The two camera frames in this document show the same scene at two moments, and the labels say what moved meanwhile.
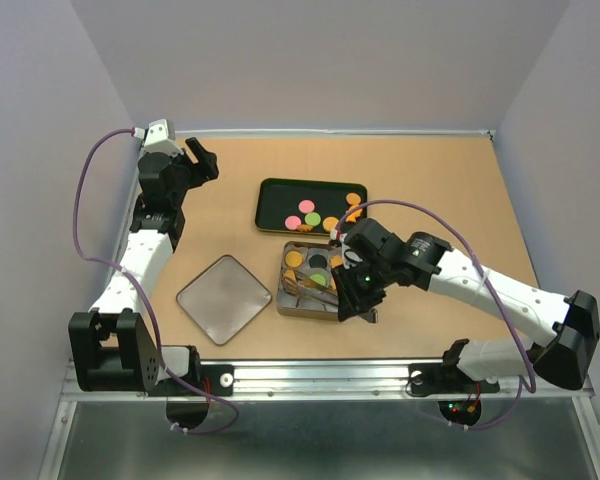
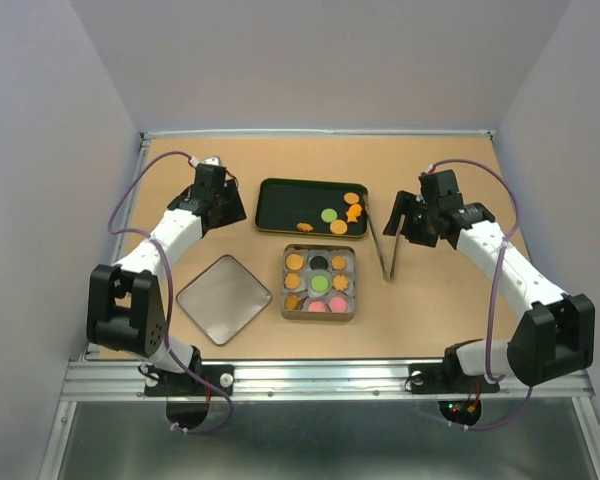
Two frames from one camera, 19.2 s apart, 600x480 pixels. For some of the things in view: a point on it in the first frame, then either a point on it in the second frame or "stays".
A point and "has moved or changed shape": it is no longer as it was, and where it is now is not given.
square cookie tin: (307, 288) stays
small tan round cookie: (353, 198) stays
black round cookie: (317, 261) stays
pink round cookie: (306, 206) has moved or changed shape
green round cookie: (312, 218) → (329, 215)
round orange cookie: (293, 258) stays
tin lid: (223, 299) stays
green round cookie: (319, 278) stays
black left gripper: (206, 165) → (235, 211)
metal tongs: (292, 285) → (402, 219)
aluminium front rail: (363, 380) stays
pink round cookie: (292, 222) → (316, 306)
